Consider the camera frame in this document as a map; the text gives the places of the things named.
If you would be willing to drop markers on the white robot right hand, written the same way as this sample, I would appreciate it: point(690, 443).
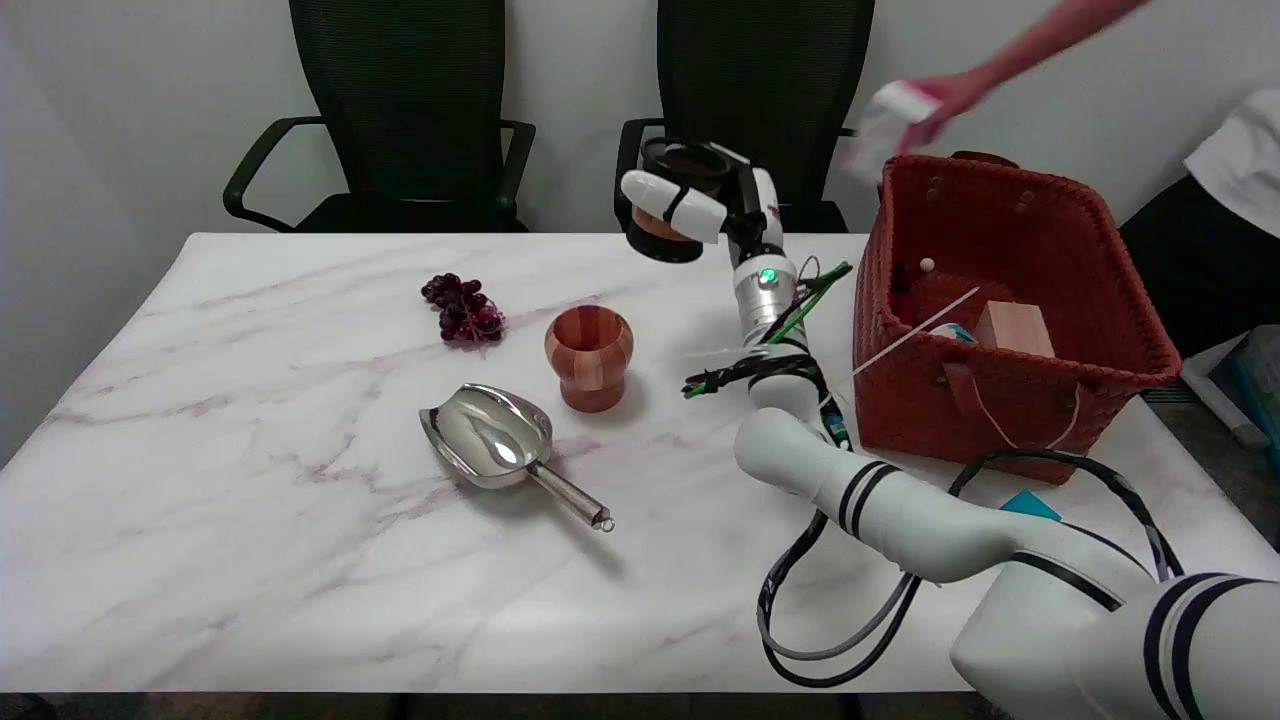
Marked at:
point(755, 205)

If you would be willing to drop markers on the person's bare hand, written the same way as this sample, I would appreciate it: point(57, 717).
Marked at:
point(950, 98)

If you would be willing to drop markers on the white pink carton box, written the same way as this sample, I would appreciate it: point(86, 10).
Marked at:
point(880, 130)

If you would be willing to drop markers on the black pen container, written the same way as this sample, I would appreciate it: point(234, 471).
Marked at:
point(664, 249)

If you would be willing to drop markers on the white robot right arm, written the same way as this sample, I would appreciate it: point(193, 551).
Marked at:
point(900, 510)

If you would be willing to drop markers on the person's bare forearm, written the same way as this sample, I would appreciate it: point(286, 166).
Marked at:
point(1050, 35)

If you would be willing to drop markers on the red woven basket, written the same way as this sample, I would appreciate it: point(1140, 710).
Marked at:
point(1000, 425)

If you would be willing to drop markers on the blue white storage box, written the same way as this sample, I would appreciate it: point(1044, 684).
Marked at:
point(1250, 395)

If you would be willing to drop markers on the black mesh office chair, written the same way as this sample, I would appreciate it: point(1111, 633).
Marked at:
point(765, 70)
point(405, 100)

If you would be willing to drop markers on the thin white stick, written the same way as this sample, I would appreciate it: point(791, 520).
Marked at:
point(915, 332)

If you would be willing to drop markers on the striped wooden cup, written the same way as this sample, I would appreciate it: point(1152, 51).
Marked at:
point(588, 352)

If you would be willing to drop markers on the light wooden block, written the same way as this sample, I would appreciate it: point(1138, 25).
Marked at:
point(1015, 328)

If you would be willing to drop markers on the person's torso white shirt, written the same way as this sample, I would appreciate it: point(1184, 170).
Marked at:
point(1235, 180)

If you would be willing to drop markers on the purple grape bunch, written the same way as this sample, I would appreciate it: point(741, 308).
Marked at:
point(466, 312)

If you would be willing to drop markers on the shiny metal scoop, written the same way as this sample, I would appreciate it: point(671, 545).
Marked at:
point(490, 440)

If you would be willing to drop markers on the teal paper card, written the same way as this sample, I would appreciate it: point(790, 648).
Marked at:
point(1030, 506)

